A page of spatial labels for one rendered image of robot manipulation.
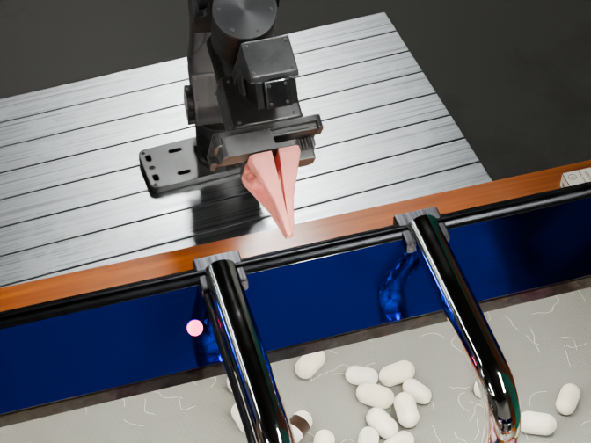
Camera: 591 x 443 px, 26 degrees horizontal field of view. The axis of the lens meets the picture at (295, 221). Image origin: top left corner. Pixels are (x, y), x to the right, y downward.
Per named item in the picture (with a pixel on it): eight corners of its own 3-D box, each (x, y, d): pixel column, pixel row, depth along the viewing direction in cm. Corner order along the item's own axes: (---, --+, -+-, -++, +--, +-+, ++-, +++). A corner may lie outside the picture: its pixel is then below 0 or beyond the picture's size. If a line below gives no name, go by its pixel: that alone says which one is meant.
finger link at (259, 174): (346, 214, 114) (319, 119, 116) (270, 230, 112) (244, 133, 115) (332, 236, 120) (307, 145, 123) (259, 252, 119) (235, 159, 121)
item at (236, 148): (321, 220, 113) (294, 123, 116) (244, 236, 112) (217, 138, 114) (308, 242, 120) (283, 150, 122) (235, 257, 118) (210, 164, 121)
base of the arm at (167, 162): (308, 109, 154) (288, 72, 158) (146, 148, 149) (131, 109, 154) (307, 156, 160) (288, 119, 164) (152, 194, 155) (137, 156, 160)
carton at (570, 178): (559, 185, 143) (562, 172, 142) (587, 178, 144) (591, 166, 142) (582, 223, 139) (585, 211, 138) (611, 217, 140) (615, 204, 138)
